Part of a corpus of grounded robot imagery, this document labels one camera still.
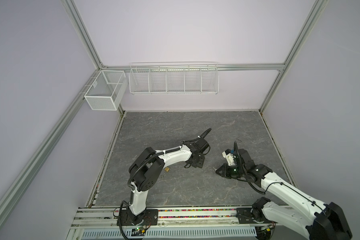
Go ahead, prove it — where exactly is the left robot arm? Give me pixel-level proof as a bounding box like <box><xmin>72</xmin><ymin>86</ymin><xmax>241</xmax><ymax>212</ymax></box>
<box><xmin>127</xmin><ymin>128</ymin><xmax>212</xmax><ymax>218</ymax></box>

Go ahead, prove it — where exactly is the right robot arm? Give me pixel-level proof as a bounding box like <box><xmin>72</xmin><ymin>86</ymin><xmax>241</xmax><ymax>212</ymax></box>
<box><xmin>216</xmin><ymin>144</ymin><xmax>353</xmax><ymax>240</ymax></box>

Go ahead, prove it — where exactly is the white mesh box basket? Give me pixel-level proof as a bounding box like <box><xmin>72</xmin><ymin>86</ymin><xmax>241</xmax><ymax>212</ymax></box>
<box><xmin>85</xmin><ymin>70</ymin><xmax>128</xmax><ymax>111</ymax></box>

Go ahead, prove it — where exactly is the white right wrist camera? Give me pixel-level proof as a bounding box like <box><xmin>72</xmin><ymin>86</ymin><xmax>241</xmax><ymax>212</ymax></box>
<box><xmin>222</xmin><ymin>149</ymin><xmax>237</xmax><ymax>166</ymax></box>

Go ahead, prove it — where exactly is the white wire shelf basket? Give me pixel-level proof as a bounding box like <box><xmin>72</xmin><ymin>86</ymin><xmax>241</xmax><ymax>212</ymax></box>
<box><xmin>129</xmin><ymin>62</ymin><xmax>220</xmax><ymax>95</ymax></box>

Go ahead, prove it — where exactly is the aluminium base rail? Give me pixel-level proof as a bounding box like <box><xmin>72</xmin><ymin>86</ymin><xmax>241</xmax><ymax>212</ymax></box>
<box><xmin>68</xmin><ymin>205</ymin><xmax>328</xmax><ymax>240</ymax></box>

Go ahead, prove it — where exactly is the aluminium enclosure frame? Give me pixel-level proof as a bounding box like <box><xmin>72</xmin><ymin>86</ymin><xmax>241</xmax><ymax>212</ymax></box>
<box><xmin>0</xmin><ymin>1</ymin><xmax>328</xmax><ymax>230</ymax></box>

